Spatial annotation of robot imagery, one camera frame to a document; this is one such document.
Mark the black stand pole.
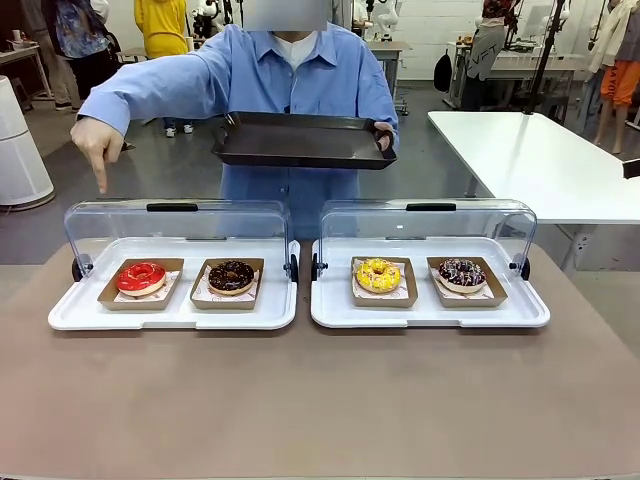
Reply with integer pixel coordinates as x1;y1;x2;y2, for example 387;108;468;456
522;0;571;116

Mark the white paper liner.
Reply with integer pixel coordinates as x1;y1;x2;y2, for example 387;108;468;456
432;272;494;300
193;269;262;301
113;269;182;304
352;272;406;300

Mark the chocolate sprinkled donut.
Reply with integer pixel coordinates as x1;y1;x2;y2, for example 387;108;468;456
189;257;265;310

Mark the person's right hand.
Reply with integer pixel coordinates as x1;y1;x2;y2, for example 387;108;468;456
69;117;126;196

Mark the person in yellow hoodie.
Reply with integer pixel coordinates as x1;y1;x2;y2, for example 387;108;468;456
133;0;195;139

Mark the person's left forearm blue sleeve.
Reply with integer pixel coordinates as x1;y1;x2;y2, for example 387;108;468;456
367;82;401;132

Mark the person's left hand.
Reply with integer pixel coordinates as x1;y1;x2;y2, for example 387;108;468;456
373;121;397;153

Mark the person torso blue shirt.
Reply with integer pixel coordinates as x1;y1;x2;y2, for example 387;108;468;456
197;22;401;240

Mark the mannequin with grey shirt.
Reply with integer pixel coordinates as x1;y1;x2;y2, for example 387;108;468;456
464;0;524;112

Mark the background desk with metal legs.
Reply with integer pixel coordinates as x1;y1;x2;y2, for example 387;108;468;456
0;42;66;102

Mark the white background workbench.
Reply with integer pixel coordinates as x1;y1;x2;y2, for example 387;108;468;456
447;39;591;109

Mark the yellow glazed donut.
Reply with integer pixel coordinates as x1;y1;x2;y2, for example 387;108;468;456
350;256;419;307
354;257;402;294

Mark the black serving tray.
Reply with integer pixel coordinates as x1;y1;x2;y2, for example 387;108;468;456
210;111;399;171

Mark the dark chocolate white-base donut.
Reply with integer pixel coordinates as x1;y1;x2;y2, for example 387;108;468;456
425;256;509;308

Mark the white display tray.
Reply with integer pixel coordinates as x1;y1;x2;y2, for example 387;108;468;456
47;236;301;332
309;236;552;330

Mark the person in khaki trousers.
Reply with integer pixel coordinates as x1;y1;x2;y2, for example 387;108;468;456
34;0;84;112

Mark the white side table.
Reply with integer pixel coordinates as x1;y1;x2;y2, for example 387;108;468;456
427;110;640;272

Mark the person in blue patterned shirt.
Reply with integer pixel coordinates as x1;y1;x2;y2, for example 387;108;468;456
49;0;125;101

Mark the black hanging bag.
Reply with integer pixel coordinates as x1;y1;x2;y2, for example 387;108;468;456
433;49;454;93

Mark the grey background table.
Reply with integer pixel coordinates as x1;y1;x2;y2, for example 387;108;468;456
368;40;414;117

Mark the clear plastic tray lid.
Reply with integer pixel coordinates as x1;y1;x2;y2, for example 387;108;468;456
63;198;293;279
318;198;539;272

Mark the white round air purifier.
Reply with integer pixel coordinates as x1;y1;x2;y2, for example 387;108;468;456
0;74;56;207

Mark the chocolate donut white drizzle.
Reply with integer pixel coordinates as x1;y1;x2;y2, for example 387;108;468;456
437;257;487;293

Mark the red glazed donut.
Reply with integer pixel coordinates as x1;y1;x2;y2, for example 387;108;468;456
96;257;185;311
116;261;167;298

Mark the chocolate donut with sprinkles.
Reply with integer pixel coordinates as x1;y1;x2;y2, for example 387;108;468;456
207;259;256;296

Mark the person's right forearm blue sleeve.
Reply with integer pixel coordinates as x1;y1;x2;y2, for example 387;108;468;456
77;52;206;136

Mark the mannequin with orange shorts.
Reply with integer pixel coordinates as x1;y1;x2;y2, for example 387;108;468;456
587;0;640;154

